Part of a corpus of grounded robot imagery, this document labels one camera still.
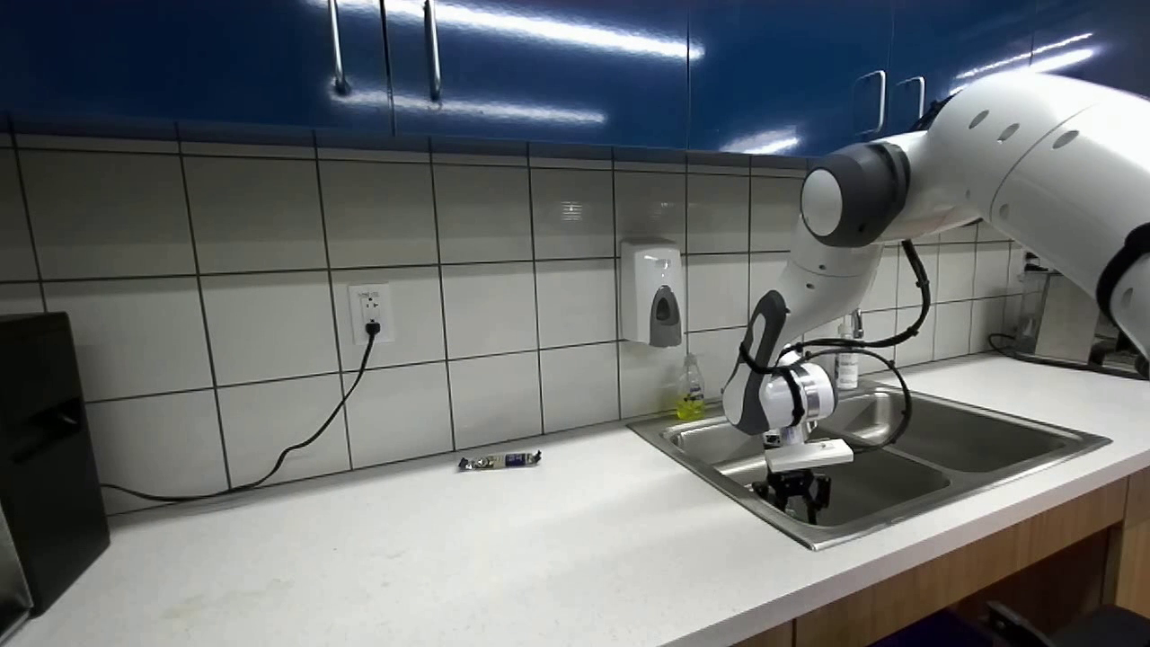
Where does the black coffee maker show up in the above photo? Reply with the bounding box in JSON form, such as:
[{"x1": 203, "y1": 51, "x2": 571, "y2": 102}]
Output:
[{"x1": 0, "y1": 308, "x2": 113, "y2": 624}]

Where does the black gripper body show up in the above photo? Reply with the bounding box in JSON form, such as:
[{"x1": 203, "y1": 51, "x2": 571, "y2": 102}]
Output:
[{"x1": 762, "y1": 469, "x2": 835, "y2": 505}]

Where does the yellow dish soap bottle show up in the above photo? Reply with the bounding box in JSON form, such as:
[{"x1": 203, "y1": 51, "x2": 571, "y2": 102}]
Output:
[{"x1": 668, "y1": 348, "x2": 715, "y2": 423}]

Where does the blue cabinet door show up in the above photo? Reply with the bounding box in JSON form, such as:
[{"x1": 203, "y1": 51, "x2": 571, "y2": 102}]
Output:
[
  {"x1": 893, "y1": 0, "x2": 1150, "y2": 121},
  {"x1": 0, "y1": 0, "x2": 393, "y2": 154},
  {"x1": 379, "y1": 0, "x2": 697, "y2": 165},
  {"x1": 685, "y1": 0, "x2": 904, "y2": 172}
]

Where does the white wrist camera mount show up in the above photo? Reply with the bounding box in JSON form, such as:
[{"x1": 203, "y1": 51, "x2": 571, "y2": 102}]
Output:
[{"x1": 762, "y1": 437, "x2": 857, "y2": 479}]

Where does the white wall outlet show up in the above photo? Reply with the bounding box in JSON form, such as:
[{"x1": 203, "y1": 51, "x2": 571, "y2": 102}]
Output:
[{"x1": 346, "y1": 281, "x2": 400, "y2": 347}]

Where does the silver cabinet door handle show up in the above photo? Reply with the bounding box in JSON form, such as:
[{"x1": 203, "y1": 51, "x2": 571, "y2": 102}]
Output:
[
  {"x1": 862, "y1": 65, "x2": 893, "y2": 132},
  {"x1": 902, "y1": 71, "x2": 930, "y2": 125},
  {"x1": 323, "y1": 0, "x2": 358, "y2": 102},
  {"x1": 421, "y1": 0, "x2": 449, "y2": 109}
]

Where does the white wall soap dispenser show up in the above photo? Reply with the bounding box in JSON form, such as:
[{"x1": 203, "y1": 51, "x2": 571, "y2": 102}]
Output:
[{"x1": 613, "y1": 241, "x2": 688, "y2": 352}]

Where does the wooden base cabinet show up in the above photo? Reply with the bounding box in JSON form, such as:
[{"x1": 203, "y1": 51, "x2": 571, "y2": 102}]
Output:
[{"x1": 728, "y1": 471, "x2": 1150, "y2": 647}]

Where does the dark chair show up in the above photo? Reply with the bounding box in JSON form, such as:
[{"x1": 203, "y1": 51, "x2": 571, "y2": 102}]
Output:
[{"x1": 872, "y1": 597, "x2": 1150, "y2": 647}]

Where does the silver countertop appliance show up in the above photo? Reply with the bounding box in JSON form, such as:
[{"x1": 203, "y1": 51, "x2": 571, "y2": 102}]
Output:
[{"x1": 989, "y1": 245, "x2": 1150, "y2": 381}]

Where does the small dark gadget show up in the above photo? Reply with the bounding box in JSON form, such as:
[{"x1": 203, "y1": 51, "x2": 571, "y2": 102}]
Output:
[{"x1": 455, "y1": 447, "x2": 547, "y2": 475}]

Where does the black power cord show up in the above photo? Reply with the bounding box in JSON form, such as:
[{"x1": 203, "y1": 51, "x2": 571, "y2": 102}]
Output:
[{"x1": 97, "y1": 322, "x2": 383, "y2": 507}]

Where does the stainless steel double sink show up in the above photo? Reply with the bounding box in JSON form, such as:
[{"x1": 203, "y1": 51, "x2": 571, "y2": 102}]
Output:
[{"x1": 629, "y1": 386, "x2": 1113, "y2": 553}]

